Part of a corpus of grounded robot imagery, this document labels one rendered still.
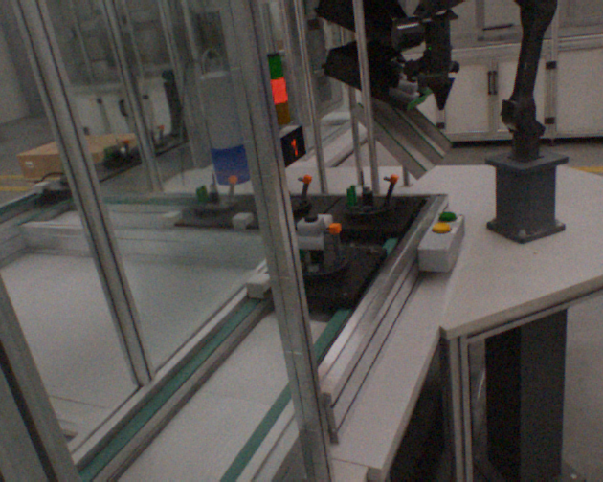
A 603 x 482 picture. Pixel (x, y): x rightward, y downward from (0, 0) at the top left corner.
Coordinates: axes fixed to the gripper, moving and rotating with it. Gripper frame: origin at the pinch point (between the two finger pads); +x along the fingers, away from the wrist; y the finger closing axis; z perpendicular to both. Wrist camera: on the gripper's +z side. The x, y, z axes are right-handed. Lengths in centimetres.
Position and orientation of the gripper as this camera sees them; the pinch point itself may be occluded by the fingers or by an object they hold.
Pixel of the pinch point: (440, 96)
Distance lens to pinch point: 146.2
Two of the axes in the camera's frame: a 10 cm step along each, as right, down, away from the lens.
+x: 1.5, 9.1, 3.9
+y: -4.1, 4.1, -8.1
